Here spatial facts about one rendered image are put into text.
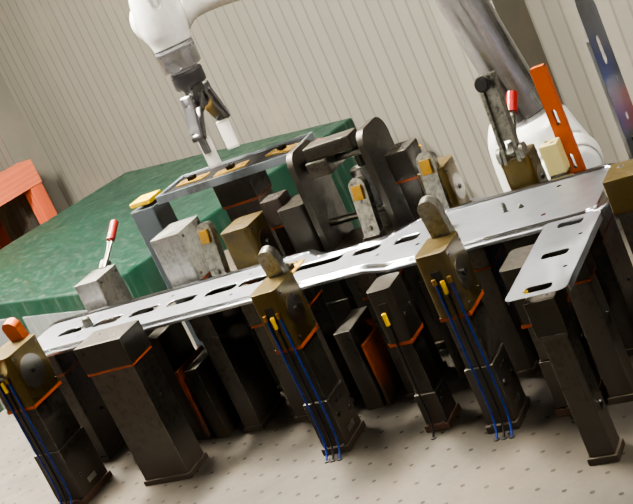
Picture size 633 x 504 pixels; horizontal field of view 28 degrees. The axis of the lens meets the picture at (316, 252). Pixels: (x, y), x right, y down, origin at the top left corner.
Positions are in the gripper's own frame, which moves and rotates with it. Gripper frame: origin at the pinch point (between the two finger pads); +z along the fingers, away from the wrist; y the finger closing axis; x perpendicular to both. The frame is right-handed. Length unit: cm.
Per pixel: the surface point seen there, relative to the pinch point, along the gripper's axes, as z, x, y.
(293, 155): 2.0, 22.4, 20.1
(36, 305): 56, -159, -142
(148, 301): 20.3, -20.6, 23.9
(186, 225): 9.3, -8.7, 15.2
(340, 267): 20, 31, 44
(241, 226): 12.3, 5.4, 20.5
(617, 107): 7, 89, 52
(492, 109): 5, 65, 28
